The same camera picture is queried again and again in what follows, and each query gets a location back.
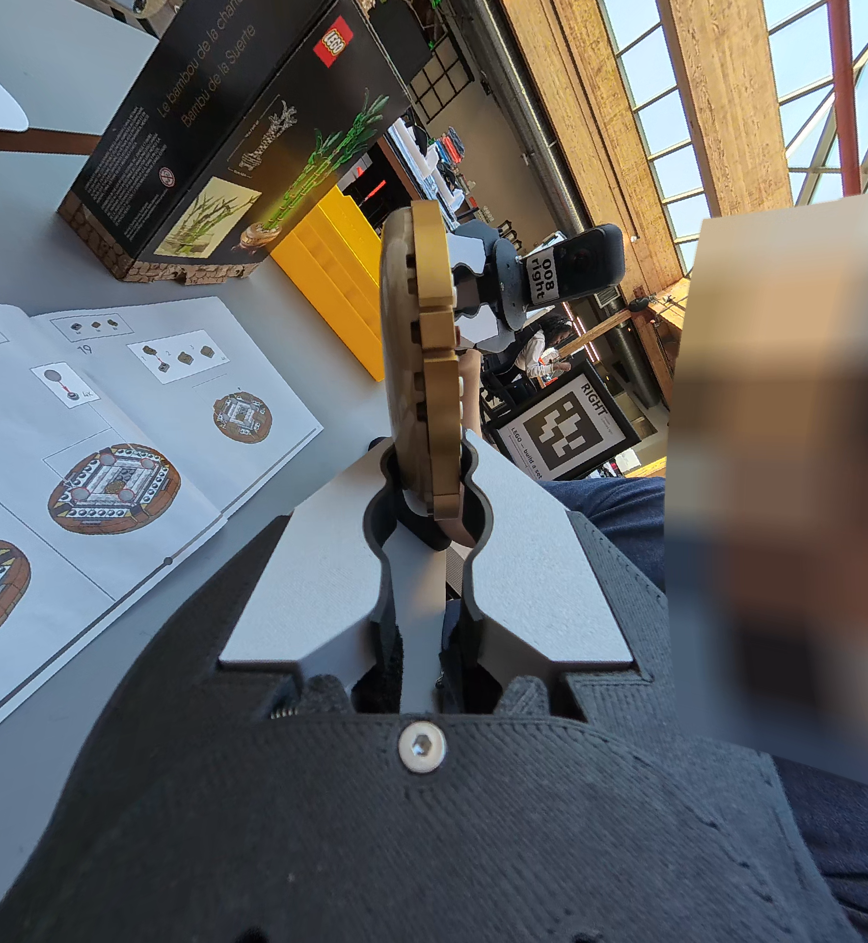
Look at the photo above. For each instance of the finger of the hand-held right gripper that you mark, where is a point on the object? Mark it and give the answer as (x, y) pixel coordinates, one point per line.
(487, 331)
(472, 248)

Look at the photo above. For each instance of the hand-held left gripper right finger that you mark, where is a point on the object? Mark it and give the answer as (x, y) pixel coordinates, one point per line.
(544, 589)

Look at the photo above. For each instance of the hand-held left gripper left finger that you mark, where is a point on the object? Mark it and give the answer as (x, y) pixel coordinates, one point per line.
(309, 589)

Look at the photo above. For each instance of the round gold lego base model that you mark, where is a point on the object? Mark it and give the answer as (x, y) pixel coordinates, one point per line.
(426, 353)

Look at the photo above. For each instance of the person's right forearm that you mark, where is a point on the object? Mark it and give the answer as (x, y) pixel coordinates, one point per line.
(469, 379)

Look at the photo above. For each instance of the lego instruction booklet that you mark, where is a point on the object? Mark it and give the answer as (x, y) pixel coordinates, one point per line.
(110, 442)

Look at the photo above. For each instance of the lego set box bamboo picture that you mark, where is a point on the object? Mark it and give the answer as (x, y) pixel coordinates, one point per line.
(206, 132)

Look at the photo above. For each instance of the person's blue sweater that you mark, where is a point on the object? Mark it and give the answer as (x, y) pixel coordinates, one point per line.
(611, 516)

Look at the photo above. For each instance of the framed black white marker sign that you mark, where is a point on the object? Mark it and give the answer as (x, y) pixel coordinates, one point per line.
(566, 427)

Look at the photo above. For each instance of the wooden roof beam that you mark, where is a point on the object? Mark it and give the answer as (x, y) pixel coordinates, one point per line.
(728, 96)

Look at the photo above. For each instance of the red steel pipe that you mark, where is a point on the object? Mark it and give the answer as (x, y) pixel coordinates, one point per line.
(845, 88)

